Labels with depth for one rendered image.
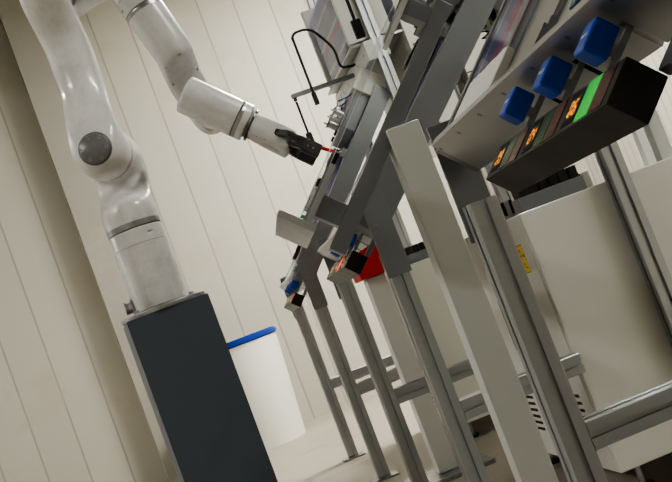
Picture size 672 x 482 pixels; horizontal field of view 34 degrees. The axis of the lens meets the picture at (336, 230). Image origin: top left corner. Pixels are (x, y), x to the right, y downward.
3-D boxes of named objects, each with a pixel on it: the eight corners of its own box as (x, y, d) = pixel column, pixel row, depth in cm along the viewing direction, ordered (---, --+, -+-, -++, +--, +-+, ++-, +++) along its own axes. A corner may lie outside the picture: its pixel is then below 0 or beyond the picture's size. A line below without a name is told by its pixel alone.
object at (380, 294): (419, 493, 308) (321, 236, 314) (404, 484, 332) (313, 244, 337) (496, 462, 312) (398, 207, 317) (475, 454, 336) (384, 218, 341)
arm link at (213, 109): (228, 141, 243) (230, 129, 234) (173, 116, 243) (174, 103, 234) (243, 108, 245) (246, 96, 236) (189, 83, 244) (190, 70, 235)
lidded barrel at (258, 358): (235, 465, 563) (194, 355, 567) (223, 459, 613) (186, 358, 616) (322, 429, 576) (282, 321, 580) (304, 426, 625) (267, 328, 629)
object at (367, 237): (382, 236, 221) (350, 220, 221) (341, 264, 286) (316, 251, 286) (384, 231, 221) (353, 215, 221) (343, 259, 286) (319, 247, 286)
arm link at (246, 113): (229, 139, 243) (241, 145, 244) (230, 131, 235) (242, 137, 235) (244, 106, 245) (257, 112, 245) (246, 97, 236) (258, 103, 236)
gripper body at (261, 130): (238, 142, 244) (284, 163, 245) (239, 133, 234) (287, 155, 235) (252, 112, 245) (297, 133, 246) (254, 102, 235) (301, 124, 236)
